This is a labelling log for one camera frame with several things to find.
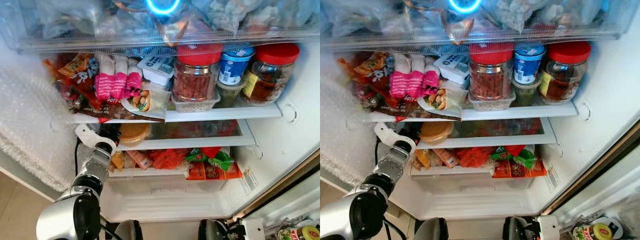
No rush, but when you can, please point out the clear crisper drawer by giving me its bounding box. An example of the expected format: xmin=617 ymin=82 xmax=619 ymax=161
xmin=106 ymin=166 xmax=246 ymax=197
xmin=410 ymin=165 xmax=538 ymax=193

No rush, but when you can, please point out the pink white snack packet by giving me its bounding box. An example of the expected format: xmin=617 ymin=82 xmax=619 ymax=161
xmin=95 ymin=54 xmax=113 ymax=101
xmin=422 ymin=56 xmax=441 ymax=97
xmin=406 ymin=54 xmax=425 ymax=98
xmin=111 ymin=55 xmax=128 ymax=99
xmin=126 ymin=57 xmax=143 ymax=98
xmin=390 ymin=52 xmax=408 ymax=99

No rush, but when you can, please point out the pink sausage packet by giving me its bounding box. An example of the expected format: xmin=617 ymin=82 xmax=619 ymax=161
xmin=431 ymin=148 xmax=460 ymax=169
xmin=125 ymin=149 xmax=154 ymax=171

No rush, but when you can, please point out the wide red lidded jar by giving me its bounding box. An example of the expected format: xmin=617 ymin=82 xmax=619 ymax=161
xmin=537 ymin=41 xmax=592 ymax=106
xmin=243 ymin=42 xmax=301 ymax=107

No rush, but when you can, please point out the clear bubble wrap sheet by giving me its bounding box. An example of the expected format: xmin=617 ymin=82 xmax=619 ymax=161
xmin=320 ymin=67 xmax=381 ymax=187
xmin=0 ymin=65 xmax=80 ymax=192

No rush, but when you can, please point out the yellow food packet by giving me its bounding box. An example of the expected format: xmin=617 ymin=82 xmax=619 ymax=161
xmin=414 ymin=149 xmax=432 ymax=170
xmin=110 ymin=151 xmax=126 ymax=172

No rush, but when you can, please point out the orange snack packet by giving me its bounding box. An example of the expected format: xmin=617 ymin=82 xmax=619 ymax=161
xmin=57 ymin=52 xmax=95 ymax=78
xmin=354 ymin=51 xmax=391 ymax=77

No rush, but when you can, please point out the tall red lidded jar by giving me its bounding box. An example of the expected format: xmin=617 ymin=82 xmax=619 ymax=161
xmin=467 ymin=42 xmax=516 ymax=101
xmin=172 ymin=42 xmax=224 ymax=103

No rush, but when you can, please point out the white fridge shelf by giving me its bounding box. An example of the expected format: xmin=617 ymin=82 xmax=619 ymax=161
xmin=364 ymin=101 xmax=578 ymax=122
xmin=70 ymin=102 xmax=283 ymax=125

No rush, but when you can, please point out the clear freezer drawer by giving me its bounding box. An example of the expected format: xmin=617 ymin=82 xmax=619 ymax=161
xmin=320 ymin=0 xmax=626 ymax=51
xmin=0 ymin=0 xmax=321 ymax=53

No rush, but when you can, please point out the red snack bag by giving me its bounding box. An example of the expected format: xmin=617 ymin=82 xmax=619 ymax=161
xmin=42 ymin=56 xmax=123 ymax=124
xmin=337 ymin=56 xmax=421 ymax=123

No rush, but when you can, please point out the grey robot body shell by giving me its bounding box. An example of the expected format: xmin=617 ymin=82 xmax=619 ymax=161
xmin=111 ymin=219 xmax=144 ymax=240
xmin=413 ymin=217 xmax=449 ymax=240

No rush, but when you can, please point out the blue white yoghurt cup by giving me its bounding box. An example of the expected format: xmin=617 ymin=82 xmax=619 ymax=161
xmin=218 ymin=44 xmax=256 ymax=86
xmin=513 ymin=42 xmax=547 ymax=85

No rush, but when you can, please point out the blue ring light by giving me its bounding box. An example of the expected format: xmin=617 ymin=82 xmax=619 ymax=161
xmin=145 ymin=0 xmax=182 ymax=16

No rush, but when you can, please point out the green food packet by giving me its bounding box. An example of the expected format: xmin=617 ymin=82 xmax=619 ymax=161
xmin=184 ymin=146 xmax=234 ymax=172
xmin=490 ymin=145 xmax=537 ymax=170

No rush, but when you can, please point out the clear plastic tub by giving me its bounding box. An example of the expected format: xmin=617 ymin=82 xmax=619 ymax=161
xmin=171 ymin=90 xmax=221 ymax=113
xmin=467 ymin=91 xmax=517 ymax=112

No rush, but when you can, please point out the white printed food pack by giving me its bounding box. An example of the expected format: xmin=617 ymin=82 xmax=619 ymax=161
xmin=432 ymin=54 xmax=471 ymax=85
xmin=136 ymin=55 xmax=176 ymax=87

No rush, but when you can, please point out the frosted plastic food bag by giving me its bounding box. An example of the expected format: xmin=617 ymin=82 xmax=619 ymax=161
xmin=492 ymin=0 xmax=551 ymax=32
xmin=35 ymin=0 xmax=108 ymax=40
xmin=192 ymin=0 xmax=253 ymax=33
xmin=332 ymin=0 xmax=406 ymax=37

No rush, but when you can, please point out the green plastic tub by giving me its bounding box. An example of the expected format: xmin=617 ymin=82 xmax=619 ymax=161
xmin=511 ymin=79 xmax=543 ymax=107
xmin=216 ymin=80 xmax=247 ymax=108

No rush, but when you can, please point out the yellow lidded jar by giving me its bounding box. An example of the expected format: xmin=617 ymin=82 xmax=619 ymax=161
xmin=571 ymin=223 xmax=615 ymax=240
xmin=276 ymin=225 xmax=321 ymax=240

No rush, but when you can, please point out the flat orange food packet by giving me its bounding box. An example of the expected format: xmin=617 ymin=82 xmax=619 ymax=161
xmin=492 ymin=159 xmax=548 ymax=179
xmin=186 ymin=161 xmax=244 ymax=181

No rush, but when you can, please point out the glass fridge shelf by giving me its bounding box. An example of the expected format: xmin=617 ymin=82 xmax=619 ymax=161
xmin=115 ymin=119 xmax=257 ymax=151
xmin=415 ymin=117 xmax=557 ymax=149

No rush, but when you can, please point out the fridge cabinet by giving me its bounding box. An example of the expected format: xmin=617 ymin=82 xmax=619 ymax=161
xmin=320 ymin=0 xmax=640 ymax=221
xmin=0 ymin=0 xmax=321 ymax=223

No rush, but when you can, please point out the red plastic bag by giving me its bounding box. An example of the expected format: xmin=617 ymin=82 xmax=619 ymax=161
xmin=457 ymin=146 xmax=496 ymax=168
xmin=149 ymin=147 xmax=190 ymax=171

